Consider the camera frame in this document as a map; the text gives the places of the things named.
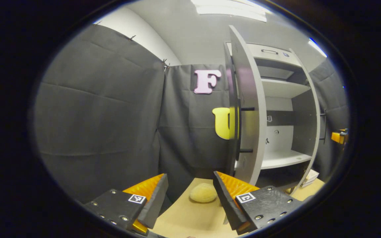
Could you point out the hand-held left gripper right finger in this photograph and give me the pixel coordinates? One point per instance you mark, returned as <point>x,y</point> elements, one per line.
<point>226,201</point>

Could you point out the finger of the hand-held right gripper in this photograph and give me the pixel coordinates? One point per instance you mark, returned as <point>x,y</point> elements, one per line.
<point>338,136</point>

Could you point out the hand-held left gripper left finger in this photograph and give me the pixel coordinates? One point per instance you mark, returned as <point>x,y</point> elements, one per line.
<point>155,201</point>

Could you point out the grey cabinet door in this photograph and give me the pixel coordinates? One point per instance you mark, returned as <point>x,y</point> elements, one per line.
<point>314,148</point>
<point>251,82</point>

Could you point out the grey and white cabinet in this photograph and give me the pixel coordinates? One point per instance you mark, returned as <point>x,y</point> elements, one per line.
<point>301,125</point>

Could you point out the white book with orange print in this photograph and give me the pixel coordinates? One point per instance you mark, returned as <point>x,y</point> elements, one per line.
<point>312,174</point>

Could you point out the plain white book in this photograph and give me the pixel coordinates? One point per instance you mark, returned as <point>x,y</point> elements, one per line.
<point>308,183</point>

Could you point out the black backdrop cloth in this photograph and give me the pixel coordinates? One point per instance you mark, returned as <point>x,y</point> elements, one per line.
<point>104,115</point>

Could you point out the large ceiling light panel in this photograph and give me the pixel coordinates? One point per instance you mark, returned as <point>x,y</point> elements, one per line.
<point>230,8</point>

